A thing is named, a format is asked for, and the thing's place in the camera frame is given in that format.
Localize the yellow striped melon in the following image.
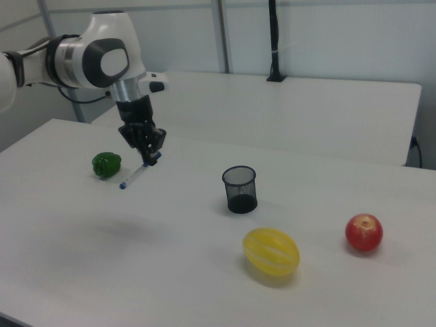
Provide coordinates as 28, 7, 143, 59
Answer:
242, 227, 300, 277

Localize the blue and white marker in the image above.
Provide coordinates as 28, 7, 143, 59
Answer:
119, 153, 163, 190

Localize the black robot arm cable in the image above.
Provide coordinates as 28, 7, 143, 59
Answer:
57, 85, 112, 104

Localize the green bell pepper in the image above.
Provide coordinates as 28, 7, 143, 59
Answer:
91, 151, 123, 180

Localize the red apple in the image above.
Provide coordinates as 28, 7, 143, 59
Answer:
345, 213, 384, 253

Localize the black mesh pen cup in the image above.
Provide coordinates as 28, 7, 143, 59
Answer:
221, 165, 258, 215

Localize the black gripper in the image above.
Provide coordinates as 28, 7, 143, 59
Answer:
114, 95, 168, 168

